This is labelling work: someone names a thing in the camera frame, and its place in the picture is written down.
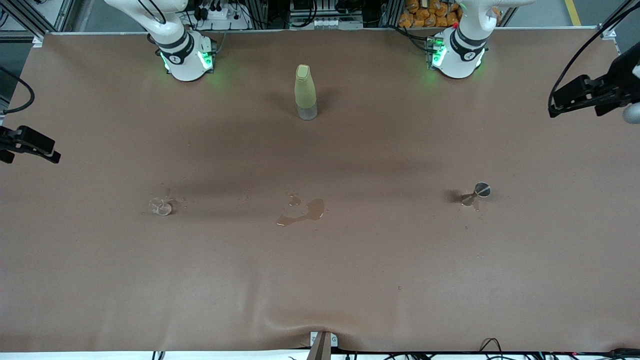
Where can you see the small brown liquid drips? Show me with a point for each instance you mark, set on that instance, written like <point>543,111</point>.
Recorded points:
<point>476,206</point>

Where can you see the aluminium frame post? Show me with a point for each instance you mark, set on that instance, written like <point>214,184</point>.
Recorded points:
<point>25,16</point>
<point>617,17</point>

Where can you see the steel double-ended jigger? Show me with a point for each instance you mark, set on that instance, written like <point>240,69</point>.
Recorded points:
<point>477,194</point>

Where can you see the clear glass cup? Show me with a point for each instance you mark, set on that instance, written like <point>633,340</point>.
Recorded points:
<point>161,206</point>

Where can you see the pile of orange items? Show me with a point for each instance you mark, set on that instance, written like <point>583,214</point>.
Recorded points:
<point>425,15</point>

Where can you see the metal mount bracket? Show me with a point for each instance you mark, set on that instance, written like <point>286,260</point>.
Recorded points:
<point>322,350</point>

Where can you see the brown liquid puddle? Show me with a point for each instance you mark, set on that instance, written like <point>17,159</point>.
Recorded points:
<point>315,207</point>

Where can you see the brown table mat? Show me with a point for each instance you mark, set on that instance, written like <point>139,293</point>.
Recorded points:
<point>350,275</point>

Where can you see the white power strip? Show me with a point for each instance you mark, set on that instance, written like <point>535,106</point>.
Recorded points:
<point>227,20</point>

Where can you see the translucent yellow-green bottle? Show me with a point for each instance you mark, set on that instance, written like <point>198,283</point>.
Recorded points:
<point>305,90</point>

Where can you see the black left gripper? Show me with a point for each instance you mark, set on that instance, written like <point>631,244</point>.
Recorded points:
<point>621,75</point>

